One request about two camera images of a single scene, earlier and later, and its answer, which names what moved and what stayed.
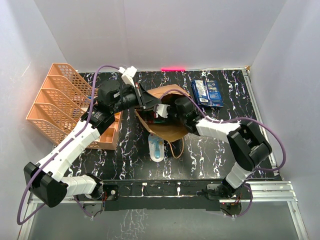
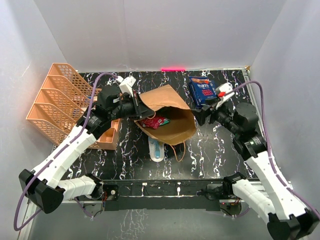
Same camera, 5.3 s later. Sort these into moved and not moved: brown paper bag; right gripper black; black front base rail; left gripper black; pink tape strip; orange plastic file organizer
Moved: right gripper black; left gripper black; brown paper bag
Not moved: pink tape strip; orange plastic file organizer; black front base rail
